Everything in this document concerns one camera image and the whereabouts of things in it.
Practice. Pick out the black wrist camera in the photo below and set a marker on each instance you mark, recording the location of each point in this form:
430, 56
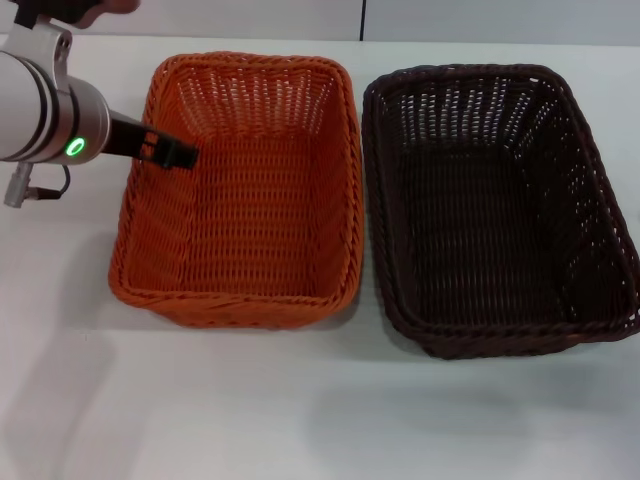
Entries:
55, 7

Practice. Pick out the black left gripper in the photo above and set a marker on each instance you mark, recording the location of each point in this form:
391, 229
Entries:
127, 137

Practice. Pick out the dark brown woven plastic basket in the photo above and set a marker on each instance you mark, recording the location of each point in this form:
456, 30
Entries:
475, 240

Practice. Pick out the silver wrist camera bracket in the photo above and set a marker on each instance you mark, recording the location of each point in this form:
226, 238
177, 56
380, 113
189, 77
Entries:
45, 42

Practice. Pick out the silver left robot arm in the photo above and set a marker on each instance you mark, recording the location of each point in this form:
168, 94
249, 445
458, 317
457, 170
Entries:
30, 115

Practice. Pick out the orange woven plastic basket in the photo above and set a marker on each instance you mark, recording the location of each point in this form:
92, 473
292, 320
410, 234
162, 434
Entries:
260, 225

